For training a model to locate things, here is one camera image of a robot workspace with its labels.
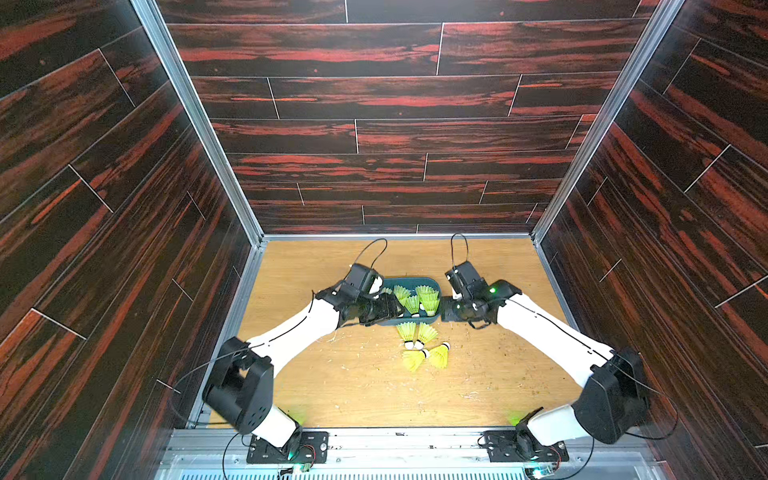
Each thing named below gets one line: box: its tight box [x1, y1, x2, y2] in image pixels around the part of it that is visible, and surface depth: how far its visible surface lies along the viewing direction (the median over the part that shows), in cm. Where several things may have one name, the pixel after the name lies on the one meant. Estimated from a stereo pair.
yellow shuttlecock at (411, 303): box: [396, 288, 419, 315], surface depth 98 cm
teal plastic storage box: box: [374, 277, 442, 326], surface depth 99 cm
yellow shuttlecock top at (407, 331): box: [396, 322, 417, 350], surface depth 93 cm
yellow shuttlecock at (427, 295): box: [416, 285, 440, 305], surface depth 100 cm
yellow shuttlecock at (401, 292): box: [393, 284, 411, 300], surface depth 100 cm
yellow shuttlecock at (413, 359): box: [402, 350, 425, 373], surface depth 88 cm
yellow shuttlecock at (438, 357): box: [428, 341, 451, 369], surface depth 90 cm
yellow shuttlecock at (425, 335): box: [414, 322, 439, 350], surface depth 92 cm
